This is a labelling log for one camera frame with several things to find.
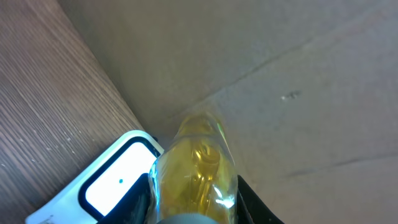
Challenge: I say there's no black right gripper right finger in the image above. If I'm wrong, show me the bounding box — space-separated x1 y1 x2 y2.
237 175 284 224

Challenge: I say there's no yellow liquid bottle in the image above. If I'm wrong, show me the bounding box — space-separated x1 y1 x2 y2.
146 113 238 223

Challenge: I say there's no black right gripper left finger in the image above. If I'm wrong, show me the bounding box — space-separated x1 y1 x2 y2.
97 174 150 224

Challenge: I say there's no white barcode scanner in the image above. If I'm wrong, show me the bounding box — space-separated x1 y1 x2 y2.
25 130 164 224

